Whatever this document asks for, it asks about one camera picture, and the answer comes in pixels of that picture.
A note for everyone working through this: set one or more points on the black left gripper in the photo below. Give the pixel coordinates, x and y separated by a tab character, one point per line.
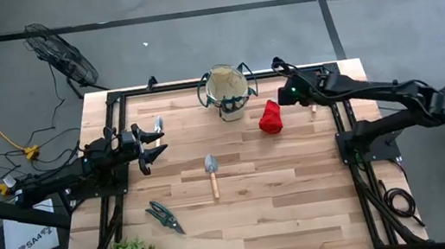
129	146

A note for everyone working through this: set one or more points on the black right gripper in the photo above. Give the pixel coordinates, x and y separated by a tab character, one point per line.
287	97

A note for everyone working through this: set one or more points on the red gardening gloves bundle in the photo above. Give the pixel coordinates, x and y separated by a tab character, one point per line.
270	120

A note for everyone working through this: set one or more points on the beige green-trimmed gardening bag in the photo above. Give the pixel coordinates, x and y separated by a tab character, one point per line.
226	89

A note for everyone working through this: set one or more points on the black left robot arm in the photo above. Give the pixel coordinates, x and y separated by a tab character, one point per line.
64	175

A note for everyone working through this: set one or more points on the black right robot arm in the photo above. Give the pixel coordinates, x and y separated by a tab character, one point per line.
374	87

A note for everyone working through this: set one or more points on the green pruning shears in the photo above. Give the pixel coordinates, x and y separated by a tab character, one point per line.
165	217

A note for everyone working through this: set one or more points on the black floor fan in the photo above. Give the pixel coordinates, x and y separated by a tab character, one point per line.
60	55

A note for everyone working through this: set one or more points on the white printed box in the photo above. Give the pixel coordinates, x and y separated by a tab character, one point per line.
29	239

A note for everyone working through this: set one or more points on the black aluminium table frame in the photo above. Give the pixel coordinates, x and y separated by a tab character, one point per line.
165	88

